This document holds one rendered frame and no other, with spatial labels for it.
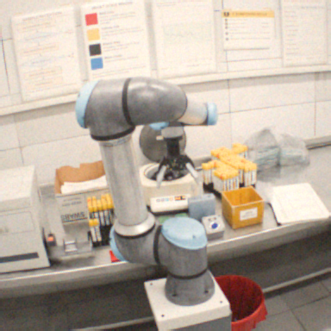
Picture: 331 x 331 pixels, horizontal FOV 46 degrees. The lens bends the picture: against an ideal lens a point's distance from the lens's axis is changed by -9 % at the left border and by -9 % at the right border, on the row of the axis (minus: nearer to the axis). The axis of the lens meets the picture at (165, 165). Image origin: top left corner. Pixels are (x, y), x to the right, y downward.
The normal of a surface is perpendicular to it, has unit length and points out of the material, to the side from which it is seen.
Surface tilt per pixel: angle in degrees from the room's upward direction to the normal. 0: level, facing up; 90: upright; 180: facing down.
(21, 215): 90
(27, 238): 90
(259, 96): 90
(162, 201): 25
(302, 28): 92
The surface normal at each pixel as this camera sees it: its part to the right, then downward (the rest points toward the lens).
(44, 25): 0.24, 0.42
